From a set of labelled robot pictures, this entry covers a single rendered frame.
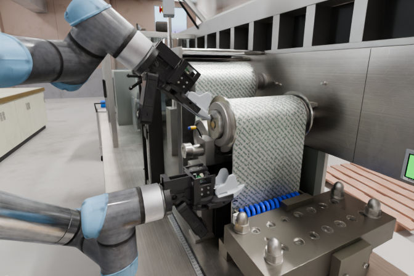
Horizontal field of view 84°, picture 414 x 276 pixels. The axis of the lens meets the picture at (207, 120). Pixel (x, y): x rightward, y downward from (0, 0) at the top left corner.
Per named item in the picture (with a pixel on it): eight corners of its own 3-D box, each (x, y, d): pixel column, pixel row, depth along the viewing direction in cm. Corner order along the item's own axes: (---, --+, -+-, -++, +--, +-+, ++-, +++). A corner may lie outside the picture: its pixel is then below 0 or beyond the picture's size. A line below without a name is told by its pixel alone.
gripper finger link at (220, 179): (243, 167, 58) (211, 174, 54) (242, 188, 60) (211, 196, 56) (236, 162, 61) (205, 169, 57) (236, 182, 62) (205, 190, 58)
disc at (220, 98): (208, 145, 67) (206, 94, 65) (209, 144, 67) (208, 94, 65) (235, 159, 54) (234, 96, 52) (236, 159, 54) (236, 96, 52)
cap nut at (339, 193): (327, 194, 67) (329, 180, 66) (336, 191, 69) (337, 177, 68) (339, 200, 64) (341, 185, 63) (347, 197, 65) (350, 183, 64)
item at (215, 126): (211, 142, 61) (204, 116, 63) (217, 141, 62) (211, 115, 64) (222, 134, 54) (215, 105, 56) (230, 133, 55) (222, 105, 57)
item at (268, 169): (230, 212, 60) (232, 145, 55) (297, 191, 69) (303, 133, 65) (231, 213, 59) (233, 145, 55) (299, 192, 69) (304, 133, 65)
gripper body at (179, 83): (204, 76, 52) (162, 38, 46) (182, 106, 51) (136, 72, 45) (191, 75, 59) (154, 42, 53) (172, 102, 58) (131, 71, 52)
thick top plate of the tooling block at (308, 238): (223, 246, 55) (223, 225, 54) (334, 204, 72) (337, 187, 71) (267, 308, 41) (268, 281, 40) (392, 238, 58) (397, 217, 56)
